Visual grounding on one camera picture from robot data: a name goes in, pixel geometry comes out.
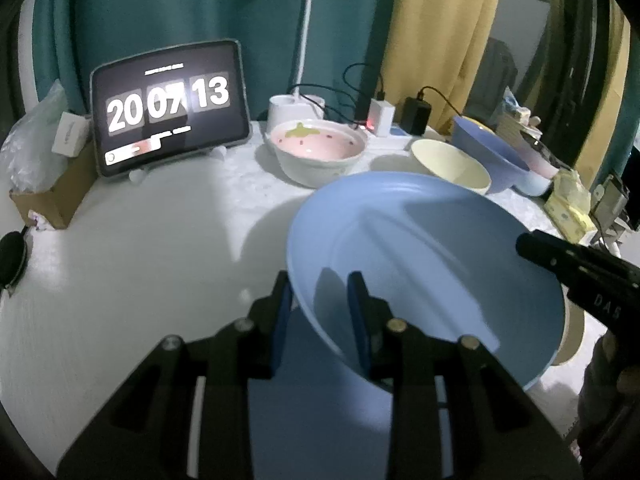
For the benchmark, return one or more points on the cream plate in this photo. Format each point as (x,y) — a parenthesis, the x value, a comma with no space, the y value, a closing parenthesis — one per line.
(575,332)

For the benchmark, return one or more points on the black charger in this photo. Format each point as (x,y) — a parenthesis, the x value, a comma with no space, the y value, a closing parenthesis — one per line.
(416,115)

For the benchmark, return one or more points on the clear plastic bag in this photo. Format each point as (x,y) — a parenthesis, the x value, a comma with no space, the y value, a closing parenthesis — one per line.
(30,155)

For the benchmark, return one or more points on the tablet showing clock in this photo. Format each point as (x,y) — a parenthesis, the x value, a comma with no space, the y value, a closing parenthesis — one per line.
(165,105)

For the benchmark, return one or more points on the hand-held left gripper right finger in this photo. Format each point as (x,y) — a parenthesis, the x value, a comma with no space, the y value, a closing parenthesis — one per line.
(357,320)

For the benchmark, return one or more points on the yellow curtain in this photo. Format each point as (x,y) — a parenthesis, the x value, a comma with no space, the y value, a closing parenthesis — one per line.
(440,25)

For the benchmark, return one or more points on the teal curtain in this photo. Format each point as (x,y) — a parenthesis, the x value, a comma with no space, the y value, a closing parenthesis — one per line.
(175,5)

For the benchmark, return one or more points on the blue plastic pack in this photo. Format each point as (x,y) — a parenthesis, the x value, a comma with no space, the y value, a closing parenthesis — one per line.
(511,102)

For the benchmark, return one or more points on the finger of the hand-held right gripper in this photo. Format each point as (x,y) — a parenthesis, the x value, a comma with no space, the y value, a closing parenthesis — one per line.
(555,255)

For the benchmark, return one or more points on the white textured tablecloth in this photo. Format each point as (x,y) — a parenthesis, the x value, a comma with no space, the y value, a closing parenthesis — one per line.
(150,260)

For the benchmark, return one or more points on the grey metal device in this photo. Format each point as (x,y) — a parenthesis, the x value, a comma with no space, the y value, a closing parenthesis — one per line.
(610,200)

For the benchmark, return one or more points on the white and blue power strip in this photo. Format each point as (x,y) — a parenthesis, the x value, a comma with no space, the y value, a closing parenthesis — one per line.
(400,132)

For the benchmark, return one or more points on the person's right hand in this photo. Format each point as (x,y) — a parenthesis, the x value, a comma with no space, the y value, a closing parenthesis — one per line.
(612,385)

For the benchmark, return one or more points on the cream bowl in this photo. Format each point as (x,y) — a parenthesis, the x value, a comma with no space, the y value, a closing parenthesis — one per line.
(450,165)

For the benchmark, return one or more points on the large light blue bowl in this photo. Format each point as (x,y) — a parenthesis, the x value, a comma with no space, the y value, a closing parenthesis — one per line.
(425,260)

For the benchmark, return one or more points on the cardboard box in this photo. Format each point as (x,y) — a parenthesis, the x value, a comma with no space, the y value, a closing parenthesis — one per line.
(55,200)

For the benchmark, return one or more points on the small printed carton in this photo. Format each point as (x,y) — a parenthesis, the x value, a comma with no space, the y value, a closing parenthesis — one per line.
(522,115)

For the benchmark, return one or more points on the yellow-green tissue pack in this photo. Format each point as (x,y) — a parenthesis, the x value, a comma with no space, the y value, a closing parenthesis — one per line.
(567,205)

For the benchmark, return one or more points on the small white box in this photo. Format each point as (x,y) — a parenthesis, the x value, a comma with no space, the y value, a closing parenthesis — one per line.
(70,135)

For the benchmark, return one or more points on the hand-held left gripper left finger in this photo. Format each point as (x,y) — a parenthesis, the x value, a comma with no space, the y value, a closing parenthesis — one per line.
(282,330)

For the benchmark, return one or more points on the white perforated basket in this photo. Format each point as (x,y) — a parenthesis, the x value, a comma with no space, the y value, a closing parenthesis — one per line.
(507,130)

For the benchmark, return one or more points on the pink strawberry bowl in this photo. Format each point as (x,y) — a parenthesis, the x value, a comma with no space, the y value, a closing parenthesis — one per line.
(320,160)

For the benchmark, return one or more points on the stacked pink and blue bowls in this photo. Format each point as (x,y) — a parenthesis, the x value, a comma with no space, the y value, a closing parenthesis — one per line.
(537,180)

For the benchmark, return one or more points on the white desk lamp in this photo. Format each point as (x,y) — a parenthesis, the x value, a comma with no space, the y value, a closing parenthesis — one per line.
(287,110)

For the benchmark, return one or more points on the black round object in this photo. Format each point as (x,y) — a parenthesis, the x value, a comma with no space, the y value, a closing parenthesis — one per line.
(10,262)

